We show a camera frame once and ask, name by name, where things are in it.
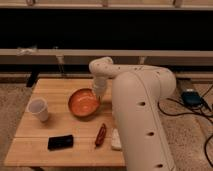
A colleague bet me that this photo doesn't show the blue power adapter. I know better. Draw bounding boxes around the blue power adapter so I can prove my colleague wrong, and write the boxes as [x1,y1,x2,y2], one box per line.
[181,91,202,107]

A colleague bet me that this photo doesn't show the orange ceramic bowl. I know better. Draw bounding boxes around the orange ceramic bowl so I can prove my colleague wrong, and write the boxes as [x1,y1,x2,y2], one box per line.
[68,88,100,117]

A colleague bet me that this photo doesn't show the white plastic cup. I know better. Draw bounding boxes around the white plastic cup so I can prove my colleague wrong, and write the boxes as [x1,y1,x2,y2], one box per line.
[27,98,49,122]

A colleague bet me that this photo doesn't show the white small object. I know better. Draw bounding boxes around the white small object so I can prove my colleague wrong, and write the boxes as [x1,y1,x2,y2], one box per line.
[111,128,122,151]

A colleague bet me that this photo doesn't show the wooden shelf rail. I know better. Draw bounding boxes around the wooden shelf rail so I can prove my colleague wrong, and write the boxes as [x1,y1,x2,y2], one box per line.
[0,48,213,64]

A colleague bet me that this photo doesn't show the black cable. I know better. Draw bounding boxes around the black cable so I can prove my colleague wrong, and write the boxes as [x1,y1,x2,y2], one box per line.
[157,83,213,168]

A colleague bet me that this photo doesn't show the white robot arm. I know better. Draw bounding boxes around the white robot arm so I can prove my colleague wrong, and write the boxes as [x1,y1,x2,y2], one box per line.
[89,57,176,171]

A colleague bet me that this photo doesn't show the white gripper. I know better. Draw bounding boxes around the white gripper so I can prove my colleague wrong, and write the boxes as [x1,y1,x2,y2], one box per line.
[92,77,107,102]

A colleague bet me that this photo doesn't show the black rectangular block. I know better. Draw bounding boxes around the black rectangular block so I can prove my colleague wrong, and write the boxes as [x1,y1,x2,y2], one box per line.
[48,135,74,150]

